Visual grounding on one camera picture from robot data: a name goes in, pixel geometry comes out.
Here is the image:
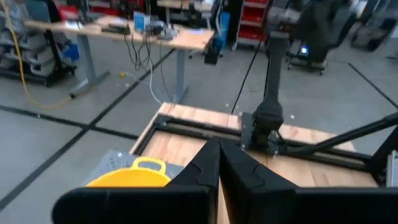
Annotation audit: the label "yellow plastic colander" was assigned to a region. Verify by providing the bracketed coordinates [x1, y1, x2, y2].
[86, 156, 173, 188]

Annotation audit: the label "flat black device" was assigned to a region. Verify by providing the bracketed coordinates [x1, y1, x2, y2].
[100, 22, 132, 36]

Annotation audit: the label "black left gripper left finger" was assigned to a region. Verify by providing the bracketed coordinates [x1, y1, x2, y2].
[51, 138, 221, 224]

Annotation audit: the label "shelf with red bins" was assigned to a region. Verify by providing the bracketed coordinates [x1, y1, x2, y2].
[235, 0, 272, 48]

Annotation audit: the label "yellow floor cable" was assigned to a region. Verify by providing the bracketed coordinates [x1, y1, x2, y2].
[0, 0, 75, 109]

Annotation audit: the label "black power cable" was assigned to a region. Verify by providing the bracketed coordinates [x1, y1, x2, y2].
[231, 39, 265, 115]

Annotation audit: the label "grey perforated metal stand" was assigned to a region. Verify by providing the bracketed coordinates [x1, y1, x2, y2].
[80, 149, 187, 188]

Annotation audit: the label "black hanging desk cables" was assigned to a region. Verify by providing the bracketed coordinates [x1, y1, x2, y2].
[123, 32, 165, 72]

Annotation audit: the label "blue storage bin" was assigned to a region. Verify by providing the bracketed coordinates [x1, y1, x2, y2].
[61, 42, 80, 62]

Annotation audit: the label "blue box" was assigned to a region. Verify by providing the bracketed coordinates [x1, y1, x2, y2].
[133, 11, 152, 34]

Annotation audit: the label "wooden desk with grey legs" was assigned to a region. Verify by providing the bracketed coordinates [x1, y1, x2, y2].
[24, 14, 216, 104]

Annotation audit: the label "red bag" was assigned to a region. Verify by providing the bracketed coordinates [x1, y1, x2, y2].
[57, 4, 78, 21]

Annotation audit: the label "white floor cable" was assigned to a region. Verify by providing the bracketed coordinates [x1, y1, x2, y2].
[119, 58, 164, 105]

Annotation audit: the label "blue barrel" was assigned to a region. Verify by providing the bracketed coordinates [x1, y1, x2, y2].
[219, 12, 231, 47]

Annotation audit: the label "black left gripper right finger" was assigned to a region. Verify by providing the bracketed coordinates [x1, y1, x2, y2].
[219, 139, 398, 224]

